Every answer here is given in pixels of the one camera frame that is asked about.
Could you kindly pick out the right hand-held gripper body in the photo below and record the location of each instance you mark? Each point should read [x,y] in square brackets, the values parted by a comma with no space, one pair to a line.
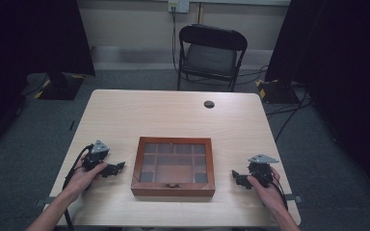
[260,170]

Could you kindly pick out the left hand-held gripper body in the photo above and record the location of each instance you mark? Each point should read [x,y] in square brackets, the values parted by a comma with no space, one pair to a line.
[97,150]

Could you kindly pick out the person's right hand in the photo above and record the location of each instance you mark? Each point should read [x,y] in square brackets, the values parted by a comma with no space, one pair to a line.
[269,195]

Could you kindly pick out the person's left hand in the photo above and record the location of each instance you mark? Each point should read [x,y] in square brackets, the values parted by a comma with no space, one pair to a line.
[81,179]

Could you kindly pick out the wooden box with glass lid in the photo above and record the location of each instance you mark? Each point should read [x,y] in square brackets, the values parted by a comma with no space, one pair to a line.
[173,166]

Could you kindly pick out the black stand base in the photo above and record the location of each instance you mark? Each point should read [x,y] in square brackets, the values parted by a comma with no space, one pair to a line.
[277,91]
[61,86]

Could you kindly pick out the black table grommet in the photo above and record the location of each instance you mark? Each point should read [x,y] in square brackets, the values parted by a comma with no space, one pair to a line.
[209,104]

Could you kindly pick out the black folding chair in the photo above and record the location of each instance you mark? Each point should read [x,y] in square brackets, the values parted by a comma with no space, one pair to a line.
[210,57]

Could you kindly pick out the black curtain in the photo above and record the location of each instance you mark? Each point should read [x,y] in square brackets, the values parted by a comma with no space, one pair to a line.
[343,64]
[29,41]

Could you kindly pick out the white wall socket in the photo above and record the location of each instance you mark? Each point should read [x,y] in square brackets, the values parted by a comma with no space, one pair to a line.
[179,5]

